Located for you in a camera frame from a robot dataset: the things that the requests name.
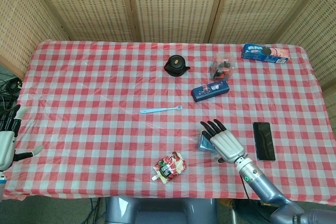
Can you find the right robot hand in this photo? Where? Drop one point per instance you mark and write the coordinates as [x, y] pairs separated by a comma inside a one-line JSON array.
[[226, 142]]

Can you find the red checkered tablecloth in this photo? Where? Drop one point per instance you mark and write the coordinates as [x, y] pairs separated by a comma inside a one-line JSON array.
[[105, 103]]

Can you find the black teapot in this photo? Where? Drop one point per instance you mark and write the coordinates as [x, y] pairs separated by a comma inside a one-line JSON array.
[[176, 65]]

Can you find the small light blue box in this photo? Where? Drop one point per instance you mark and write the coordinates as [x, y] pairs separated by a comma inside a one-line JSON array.
[[206, 142]]

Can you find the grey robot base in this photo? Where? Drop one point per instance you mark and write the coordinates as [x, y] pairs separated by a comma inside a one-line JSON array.
[[160, 211]]

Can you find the clear snack bag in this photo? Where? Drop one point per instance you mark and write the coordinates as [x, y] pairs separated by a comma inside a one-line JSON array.
[[221, 69]]

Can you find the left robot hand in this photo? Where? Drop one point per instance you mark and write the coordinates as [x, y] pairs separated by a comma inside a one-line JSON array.
[[6, 142]]

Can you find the dark blue long box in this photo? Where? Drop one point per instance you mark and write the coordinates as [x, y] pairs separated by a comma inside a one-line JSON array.
[[210, 90]]

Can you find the light blue toothbrush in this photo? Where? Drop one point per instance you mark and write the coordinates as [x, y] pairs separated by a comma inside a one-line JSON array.
[[160, 109]]

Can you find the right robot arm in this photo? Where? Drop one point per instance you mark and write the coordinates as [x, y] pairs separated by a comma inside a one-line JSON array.
[[265, 190]]

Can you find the woven folding screen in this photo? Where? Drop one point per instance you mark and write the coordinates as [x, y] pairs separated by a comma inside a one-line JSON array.
[[173, 3]]

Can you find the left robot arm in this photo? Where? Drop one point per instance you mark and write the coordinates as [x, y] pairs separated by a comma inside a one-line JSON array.
[[2, 184]]

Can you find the blue cookie box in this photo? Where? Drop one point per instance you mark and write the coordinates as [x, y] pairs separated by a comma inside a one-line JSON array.
[[265, 54]]

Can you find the black smartphone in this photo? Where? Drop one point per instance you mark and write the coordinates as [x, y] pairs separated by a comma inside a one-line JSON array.
[[263, 141]]

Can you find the red drink pouch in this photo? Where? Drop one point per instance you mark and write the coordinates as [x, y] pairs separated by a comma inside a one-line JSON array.
[[170, 167]]

